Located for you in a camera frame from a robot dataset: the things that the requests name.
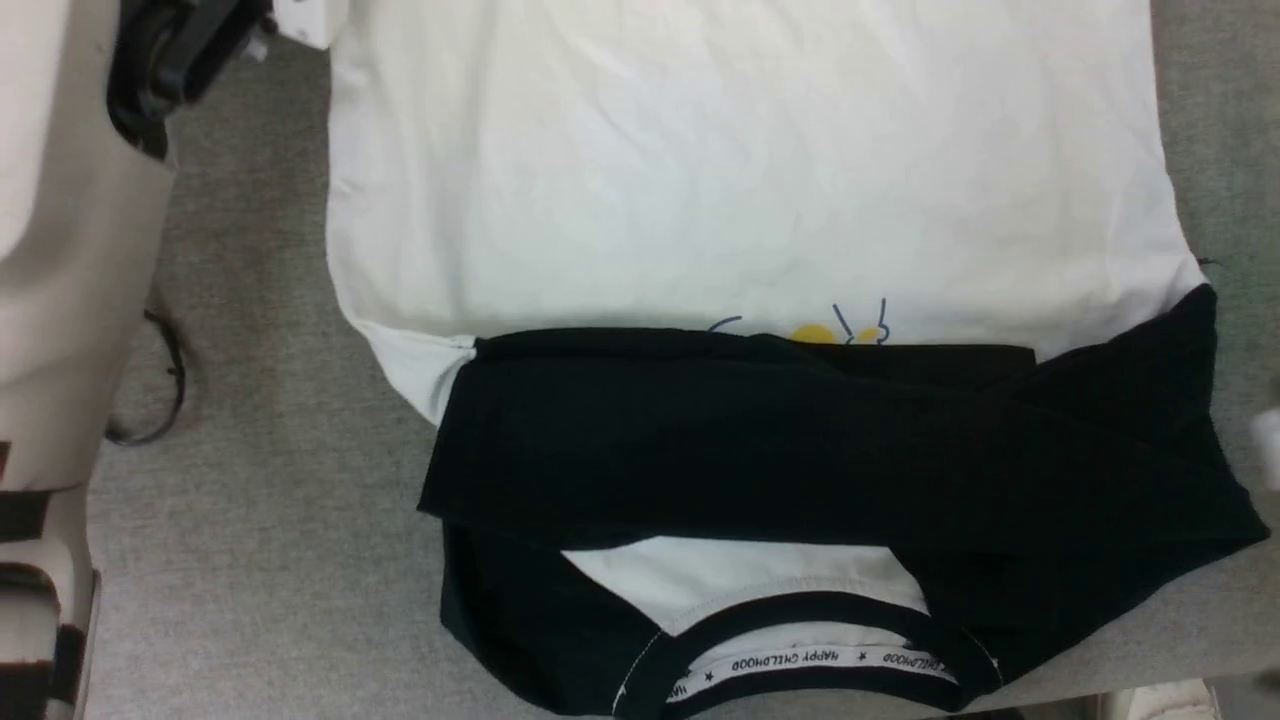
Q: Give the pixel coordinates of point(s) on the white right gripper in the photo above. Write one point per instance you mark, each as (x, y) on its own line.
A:
(1268, 450)

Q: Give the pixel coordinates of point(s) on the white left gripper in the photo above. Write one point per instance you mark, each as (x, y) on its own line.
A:
(305, 22)

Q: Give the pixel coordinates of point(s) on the black and white t-shirt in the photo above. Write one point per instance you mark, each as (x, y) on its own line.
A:
(750, 150)

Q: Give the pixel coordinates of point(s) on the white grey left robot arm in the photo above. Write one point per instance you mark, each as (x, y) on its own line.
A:
(70, 250)

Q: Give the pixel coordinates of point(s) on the grey fabric sofa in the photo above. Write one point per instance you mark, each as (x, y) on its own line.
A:
(250, 550)

